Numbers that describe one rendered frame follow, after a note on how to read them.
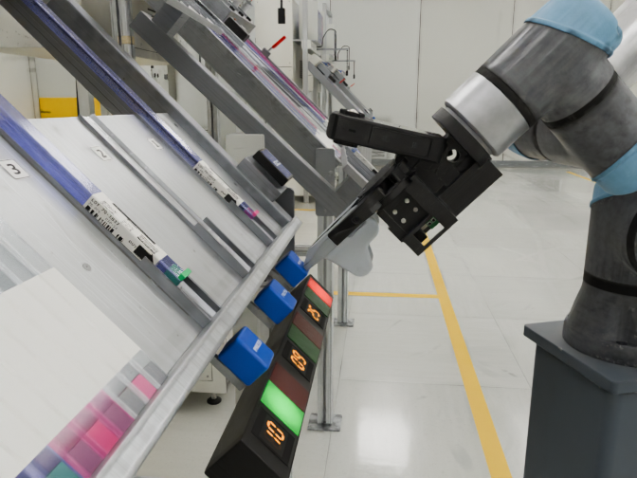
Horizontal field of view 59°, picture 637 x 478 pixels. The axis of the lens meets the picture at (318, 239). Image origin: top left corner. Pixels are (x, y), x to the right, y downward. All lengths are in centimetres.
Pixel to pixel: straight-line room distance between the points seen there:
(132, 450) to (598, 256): 66
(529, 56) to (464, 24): 765
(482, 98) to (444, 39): 760
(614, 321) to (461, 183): 32
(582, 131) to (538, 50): 9
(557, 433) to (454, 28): 750
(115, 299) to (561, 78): 41
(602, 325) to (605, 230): 12
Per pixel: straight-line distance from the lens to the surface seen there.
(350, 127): 54
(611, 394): 79
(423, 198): 54
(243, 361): 39
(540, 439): 93
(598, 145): 59
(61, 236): 36
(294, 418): 42
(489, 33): 823
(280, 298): 48
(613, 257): 79
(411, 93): 807
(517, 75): 55
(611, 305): 80
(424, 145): 55
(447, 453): 157
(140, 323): 34
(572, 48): 56
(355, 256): 57
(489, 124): 54
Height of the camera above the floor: 86
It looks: 13 degrees down
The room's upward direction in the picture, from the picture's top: straight up
